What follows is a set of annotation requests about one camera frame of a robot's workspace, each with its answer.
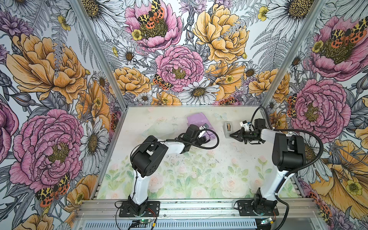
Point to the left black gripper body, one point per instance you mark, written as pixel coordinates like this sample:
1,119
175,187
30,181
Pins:
197,140

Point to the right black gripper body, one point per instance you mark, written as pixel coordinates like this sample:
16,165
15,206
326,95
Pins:
246,135

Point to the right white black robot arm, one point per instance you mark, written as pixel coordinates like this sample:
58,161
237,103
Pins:
288,154

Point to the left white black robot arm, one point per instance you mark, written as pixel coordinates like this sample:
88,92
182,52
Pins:
145,160

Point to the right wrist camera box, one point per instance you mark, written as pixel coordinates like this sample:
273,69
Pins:
246,125

